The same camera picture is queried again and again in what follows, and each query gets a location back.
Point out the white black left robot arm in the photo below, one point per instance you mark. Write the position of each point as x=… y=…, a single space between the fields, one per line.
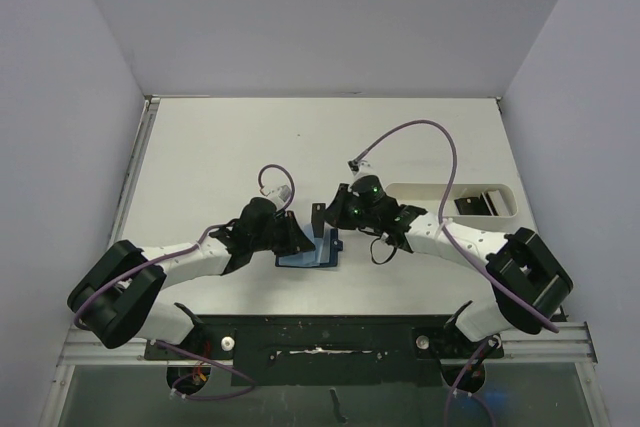
x=117 y=300

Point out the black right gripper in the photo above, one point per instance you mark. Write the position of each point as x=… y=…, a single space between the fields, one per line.
x=335 y=208

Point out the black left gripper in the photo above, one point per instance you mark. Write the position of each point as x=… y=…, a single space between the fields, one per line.
x=296 y=240

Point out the aluminium frame rail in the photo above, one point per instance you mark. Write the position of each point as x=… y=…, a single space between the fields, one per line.
x=572 y=344

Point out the black credit card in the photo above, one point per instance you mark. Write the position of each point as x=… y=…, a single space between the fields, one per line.
x=318 y=219
x=474 y=205

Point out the white plastic card tray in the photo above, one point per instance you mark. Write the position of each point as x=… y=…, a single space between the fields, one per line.
x=430 y=196

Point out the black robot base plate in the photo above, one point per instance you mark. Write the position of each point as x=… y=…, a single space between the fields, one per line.
x=336 y=350

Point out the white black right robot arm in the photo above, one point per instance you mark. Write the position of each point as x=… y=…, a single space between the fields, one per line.
x=528 y=282

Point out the blue leather card holder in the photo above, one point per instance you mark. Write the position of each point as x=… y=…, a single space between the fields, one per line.
x=327 y=249

